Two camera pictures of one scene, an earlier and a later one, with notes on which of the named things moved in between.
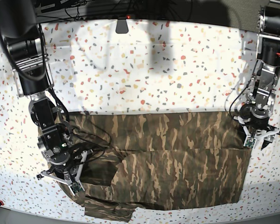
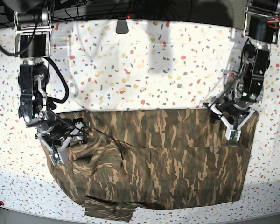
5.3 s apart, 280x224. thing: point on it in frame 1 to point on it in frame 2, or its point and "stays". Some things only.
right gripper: x=259 y=122 to x=232 y=111
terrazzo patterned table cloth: x=134 y=65 stays
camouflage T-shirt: x=164 y=160 stays
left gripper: x=63 y=164 to x=58 y=131
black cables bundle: x=66 y=10 stays
